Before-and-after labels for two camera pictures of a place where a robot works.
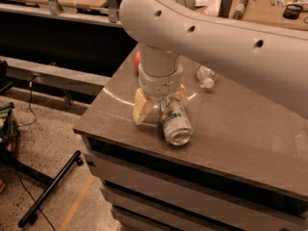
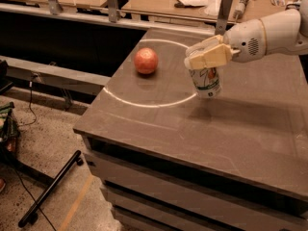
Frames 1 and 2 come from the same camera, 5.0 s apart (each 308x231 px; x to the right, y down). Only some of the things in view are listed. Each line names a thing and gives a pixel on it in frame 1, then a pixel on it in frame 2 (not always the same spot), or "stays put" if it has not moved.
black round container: (293, 11) stays put
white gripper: (159, 86) to (245, 41)
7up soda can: (174, 121) to (207, 82)
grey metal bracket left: (53, 0) stays put
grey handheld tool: (241, 0) stays put
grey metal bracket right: (225, 5) stays put
